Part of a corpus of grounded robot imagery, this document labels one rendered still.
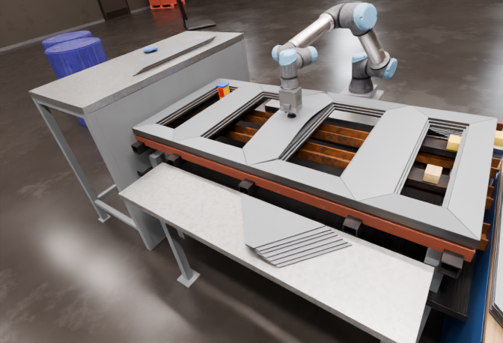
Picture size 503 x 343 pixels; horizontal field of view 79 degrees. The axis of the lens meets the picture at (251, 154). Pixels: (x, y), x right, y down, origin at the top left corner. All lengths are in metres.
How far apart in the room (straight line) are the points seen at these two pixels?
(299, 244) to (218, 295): 0.94
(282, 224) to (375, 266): 0.31
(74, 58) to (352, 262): 3.50
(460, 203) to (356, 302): 0.45
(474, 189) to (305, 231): 0.56
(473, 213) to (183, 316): 1.44
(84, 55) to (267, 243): 3.29
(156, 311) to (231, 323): 0.43
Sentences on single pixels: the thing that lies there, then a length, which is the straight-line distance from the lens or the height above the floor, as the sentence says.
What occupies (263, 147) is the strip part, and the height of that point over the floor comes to 0.86.
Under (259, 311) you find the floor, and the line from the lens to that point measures 1.81.
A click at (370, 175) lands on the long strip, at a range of 1.18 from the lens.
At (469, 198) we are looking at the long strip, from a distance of 1.18.
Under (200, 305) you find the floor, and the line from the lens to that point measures 1.89.
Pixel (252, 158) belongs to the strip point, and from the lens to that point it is 1.28.
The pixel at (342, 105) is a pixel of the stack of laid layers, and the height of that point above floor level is 0.84.
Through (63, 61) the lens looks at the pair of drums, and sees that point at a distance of 3.98.
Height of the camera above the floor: 1.58
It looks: 34 degrees down
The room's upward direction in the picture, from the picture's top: 9 degrees counter-clockwise
